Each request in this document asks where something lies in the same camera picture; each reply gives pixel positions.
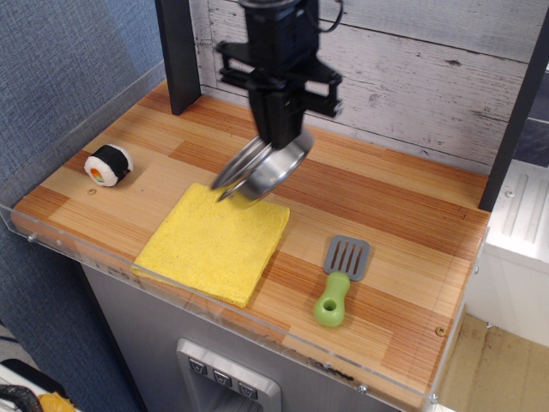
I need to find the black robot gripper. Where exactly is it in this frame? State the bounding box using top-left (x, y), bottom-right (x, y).
top-left (216, 1), bottom-right (342, 149)

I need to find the silver metal bowl with handles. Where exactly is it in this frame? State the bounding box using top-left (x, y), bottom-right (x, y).
top-left (211, 130), bottom-right (314, 209)

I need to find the yellow cloth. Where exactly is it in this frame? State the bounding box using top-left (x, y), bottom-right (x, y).
top-left (131, 184), bottom-right (290, 308)

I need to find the plush sushi roll toy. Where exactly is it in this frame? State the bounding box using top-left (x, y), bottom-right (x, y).
top-left (84, 144), bottom-right (134, 187)

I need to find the grey toy fridge cabinet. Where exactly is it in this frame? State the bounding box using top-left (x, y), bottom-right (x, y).
top-left (84, 267), bottom-right (392, 411)

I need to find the silver dispenser button panel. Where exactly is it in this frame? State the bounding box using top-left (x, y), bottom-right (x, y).
top-left (177, 338), bottom-right (282, 411)

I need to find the white appliance at right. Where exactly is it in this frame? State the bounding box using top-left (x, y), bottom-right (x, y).
top-left (465, 161), bottom-right (548, 346)

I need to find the yellow object bottom left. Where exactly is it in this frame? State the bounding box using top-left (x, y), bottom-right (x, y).
top-left (38, 392), bottom-right (77, 412)

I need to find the black vertical post left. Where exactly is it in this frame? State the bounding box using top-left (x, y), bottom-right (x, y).
top-left (155, 0), bottom-right (202, 115)

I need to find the black vertical post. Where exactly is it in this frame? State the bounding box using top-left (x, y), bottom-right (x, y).
top-left (478, 10), bottom-right (548, 212)
top-left (155, 0), bottom-right (202, 115)

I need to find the grey spatula with green handle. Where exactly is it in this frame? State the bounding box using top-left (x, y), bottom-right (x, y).
top-left (313, 235), bottom-right (371, 328)

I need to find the black vertical post right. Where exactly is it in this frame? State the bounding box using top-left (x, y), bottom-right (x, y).
top-left (478, 10), bottom-right (548, 212)

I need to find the clear acrylic guard rail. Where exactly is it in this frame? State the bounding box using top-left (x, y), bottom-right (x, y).
top-left (8, 66), bottom-right (488, 411)

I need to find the black corrugated hose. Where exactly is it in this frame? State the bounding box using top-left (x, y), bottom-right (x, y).
top-left (0, 384), bottom-right (40, 412)

